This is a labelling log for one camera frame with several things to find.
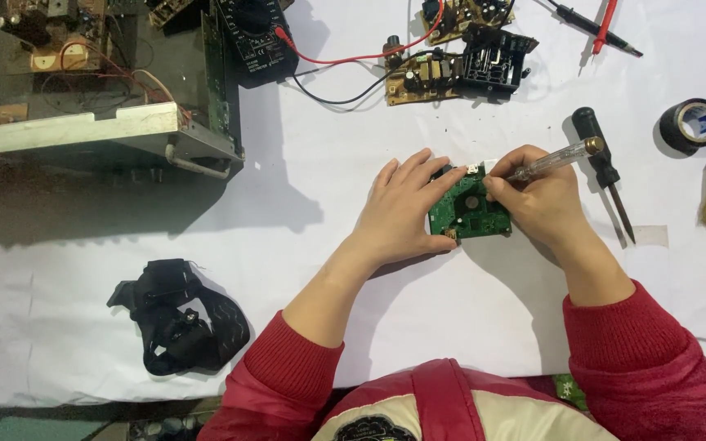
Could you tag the person's right hand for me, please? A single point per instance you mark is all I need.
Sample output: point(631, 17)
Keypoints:
point(543, 196)

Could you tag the person's left hand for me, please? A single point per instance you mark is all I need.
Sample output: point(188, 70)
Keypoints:
point(399, 214)

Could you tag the green circuit board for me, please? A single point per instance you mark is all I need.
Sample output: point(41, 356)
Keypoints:
point(472, 214)

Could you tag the white table cover sheet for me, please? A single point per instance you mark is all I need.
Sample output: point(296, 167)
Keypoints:
point(439, 318)

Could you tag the clear tape piece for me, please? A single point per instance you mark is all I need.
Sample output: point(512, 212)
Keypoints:
point(650, 236)

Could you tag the brown power supply board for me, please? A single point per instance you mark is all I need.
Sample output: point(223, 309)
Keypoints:
point(417, 79)

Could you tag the black plastic adapter housing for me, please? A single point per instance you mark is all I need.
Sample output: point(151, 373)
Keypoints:
point(494, 61)

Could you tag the black electrical tape roll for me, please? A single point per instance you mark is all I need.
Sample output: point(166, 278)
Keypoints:
point(675, 125)

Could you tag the black multimeter probe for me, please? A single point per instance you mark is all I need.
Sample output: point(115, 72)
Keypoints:
point(598, 29)

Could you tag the red multimeter probe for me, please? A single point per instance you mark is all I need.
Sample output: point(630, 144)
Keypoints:
point(604, 27)

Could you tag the brown board with capacitors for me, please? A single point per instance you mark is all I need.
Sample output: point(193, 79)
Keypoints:
point(463, 18)

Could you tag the green patterned cloth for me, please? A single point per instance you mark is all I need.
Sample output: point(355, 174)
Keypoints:
point(569, 391)

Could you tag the red padded jacket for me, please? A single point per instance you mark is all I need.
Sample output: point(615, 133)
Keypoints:
point(635, 380)

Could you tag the black digital multimeter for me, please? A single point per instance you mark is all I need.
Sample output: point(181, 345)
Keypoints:
point(255, 37)

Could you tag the opened metal electronics chassis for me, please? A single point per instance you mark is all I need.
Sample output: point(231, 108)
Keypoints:
point(83, 92)

